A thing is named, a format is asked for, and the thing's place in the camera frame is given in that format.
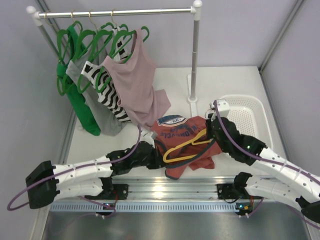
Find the slotted white cable duct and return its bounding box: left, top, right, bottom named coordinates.
left=49, top=202, right=240, bottom=213

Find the green hanger under striped top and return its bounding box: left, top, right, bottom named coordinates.
left=77, top=22, right=118, bottom=94

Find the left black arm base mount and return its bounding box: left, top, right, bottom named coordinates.
left=84, top=184, right=129, bottom=200

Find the red tank top blue trim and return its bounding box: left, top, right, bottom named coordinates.
left=151, top=115, right=222, bottom=180

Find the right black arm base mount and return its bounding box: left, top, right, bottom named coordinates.
left=216, top=183, right=250, bottom=200

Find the pink tank top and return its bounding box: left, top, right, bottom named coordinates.
left=102, top=28, right=171, bottom=129

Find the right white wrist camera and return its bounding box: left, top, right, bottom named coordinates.
left=204, top=98, right=230, bottom=121

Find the green hanger under pink top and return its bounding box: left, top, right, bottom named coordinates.
left=95, top=25, right=151, bottom=93

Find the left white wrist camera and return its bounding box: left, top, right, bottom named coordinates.
left=140, top=128, right=157, bottom=147

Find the silver clothes rack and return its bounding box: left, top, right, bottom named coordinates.
left=26, top=0, right=203, bottom=117

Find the yellow hanger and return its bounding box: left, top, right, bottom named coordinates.
left=163, top=128, right=211, bottom=164

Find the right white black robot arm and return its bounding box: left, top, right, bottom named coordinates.
left=205, top=117, right=320, bottom=223

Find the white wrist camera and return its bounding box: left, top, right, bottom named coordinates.
left=204, top=98, right=230, bottom=121
left=140, top=128, right=157, bottom=147

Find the grey top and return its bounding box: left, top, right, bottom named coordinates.
left=65, top=27, right=123, bottom=137

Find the white perforated plastic basket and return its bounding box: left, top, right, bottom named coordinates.
left=221, top=94, right=274, bottom=148

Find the green top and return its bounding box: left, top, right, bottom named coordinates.
left=62, top=36, right=101, bottom=136

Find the black white striped top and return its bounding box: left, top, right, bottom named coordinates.
left=81, top=27, right=131, bottom=123

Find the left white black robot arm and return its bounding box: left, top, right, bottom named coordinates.
left=25, top=141, right=165, bottom=209

